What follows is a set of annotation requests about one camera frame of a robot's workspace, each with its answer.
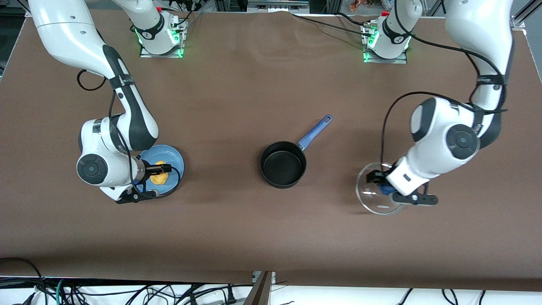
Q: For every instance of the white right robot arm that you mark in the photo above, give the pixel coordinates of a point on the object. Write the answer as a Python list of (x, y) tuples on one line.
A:
[(67, 34)]

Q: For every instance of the blue round plate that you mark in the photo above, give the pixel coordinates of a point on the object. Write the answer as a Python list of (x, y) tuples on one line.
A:
[(175, 163)]

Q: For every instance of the aluminium frame profile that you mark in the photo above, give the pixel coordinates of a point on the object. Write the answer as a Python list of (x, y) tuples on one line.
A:
[(523, 19)]

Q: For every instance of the glass lid with blue knob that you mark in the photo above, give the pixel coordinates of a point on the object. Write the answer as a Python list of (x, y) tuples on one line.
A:
[(372, 203)]

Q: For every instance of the yellow potato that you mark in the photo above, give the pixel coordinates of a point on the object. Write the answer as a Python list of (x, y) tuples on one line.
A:
[(160, 180)]

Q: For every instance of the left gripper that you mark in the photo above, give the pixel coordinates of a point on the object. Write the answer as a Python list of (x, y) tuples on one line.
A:
[(375, 176)]

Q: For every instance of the black power plug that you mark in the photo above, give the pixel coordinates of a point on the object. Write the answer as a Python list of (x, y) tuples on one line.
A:
[(231, 295)]

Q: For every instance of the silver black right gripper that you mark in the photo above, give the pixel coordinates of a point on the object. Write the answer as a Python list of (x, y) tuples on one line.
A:
[(149, 170)]

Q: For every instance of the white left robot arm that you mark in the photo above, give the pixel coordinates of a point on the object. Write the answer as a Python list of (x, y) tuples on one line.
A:
[(478, 25)]

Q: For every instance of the brown table cloth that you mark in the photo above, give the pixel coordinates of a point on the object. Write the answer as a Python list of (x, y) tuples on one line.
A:
[(254, 233)]

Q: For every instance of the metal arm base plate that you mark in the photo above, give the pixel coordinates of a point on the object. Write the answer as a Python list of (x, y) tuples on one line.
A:
[(163, 54), (385, 60)]

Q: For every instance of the grey equipment box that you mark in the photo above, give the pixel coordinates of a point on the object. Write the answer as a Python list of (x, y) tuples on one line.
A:
[(277, 5)]

